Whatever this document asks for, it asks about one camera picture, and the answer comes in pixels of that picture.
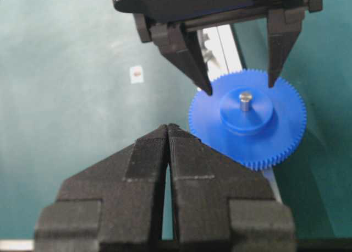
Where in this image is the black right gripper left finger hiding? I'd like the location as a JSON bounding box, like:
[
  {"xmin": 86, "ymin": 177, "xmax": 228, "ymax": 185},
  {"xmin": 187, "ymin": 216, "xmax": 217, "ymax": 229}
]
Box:
[{"xmin": 35, "ymin": 125, "xmax": 168, "ymax": 251}]

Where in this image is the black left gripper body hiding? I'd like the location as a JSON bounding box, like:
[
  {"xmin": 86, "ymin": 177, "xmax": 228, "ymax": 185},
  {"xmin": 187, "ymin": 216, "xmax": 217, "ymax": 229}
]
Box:
[{"xmin": 112, "ymin": 0, "xmax": 323, "ymax": 22}]

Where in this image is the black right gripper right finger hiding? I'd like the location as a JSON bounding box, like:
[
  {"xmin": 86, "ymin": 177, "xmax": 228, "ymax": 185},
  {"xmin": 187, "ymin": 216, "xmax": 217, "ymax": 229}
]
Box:
[{"xmin": 168, "ymin": 124, "xmax": 296, "ymax": 251}]

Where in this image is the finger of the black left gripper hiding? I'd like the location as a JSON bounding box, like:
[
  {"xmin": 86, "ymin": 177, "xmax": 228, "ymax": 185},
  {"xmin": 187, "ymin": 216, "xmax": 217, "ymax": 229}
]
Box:
[
  {"xmin": 133, "ymin": 14, "xmax": 212, "ymax": 96},
  {"xmin": 267, "ymin": 8, "xmax": 305, "ymax": 87}
]

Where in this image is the large blue plastic gear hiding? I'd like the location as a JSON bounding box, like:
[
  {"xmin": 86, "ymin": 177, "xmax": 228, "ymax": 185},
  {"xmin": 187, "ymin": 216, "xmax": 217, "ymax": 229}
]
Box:
[{"xmin": 188, "ymin": 69, "xmax": 307, "ymax": 171}]

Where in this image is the steel shaft with gear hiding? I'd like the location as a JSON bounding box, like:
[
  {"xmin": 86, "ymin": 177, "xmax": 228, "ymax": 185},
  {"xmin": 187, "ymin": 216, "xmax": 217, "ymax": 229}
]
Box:
[{"xmin": 239, "ymin": 91, "xmax": 253, "ymax": 112}]

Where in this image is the small white paper marker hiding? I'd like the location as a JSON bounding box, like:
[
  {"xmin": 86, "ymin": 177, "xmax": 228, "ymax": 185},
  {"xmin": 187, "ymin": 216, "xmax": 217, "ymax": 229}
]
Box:
[{"xmin": 129, "ymin": 65, "xmax": 144, "ymax": 84}]

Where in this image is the green table mat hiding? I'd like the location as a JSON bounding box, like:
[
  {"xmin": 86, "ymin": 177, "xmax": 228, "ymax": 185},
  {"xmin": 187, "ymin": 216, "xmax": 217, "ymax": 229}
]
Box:
[{"xmin": 1, "ymin": 0, "xmax": 351, "ymax": 239}]

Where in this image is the translucent plastic bracket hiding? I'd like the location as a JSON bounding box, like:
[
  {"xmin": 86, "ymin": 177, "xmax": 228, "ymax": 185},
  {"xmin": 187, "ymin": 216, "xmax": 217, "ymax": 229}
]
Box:
[{"xmin": 197, "ymin": 30, "xmax": 221, "ymax": 68}]

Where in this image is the aluminium extrusion rail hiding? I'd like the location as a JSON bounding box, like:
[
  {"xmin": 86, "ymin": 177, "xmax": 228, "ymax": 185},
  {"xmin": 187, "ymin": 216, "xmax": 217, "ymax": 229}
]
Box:
[{"xmin": 196, "ymin": 24, "xmax": 283, "ymax": 204}]

